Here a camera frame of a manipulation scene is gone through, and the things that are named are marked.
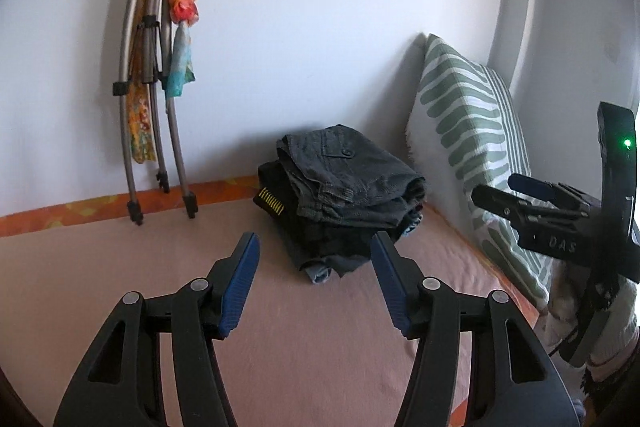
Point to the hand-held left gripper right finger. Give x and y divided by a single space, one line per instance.
392 287

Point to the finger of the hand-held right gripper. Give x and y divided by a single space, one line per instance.
500 204
535 187

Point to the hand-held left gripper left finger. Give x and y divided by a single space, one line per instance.
240 282

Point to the grey checked pants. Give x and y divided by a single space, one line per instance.
345 177

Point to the person's right forearm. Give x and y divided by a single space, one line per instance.
620 322

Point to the dark grey folded garment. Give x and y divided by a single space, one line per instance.
340 257

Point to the green and white pillow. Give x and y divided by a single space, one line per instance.
465 117

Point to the black folded garment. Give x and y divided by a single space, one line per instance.
272 187

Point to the pink blanket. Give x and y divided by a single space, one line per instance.
310 357

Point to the orange floral bedsheet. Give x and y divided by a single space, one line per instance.
50 217

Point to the silver camera tripod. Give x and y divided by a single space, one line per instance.
190 206

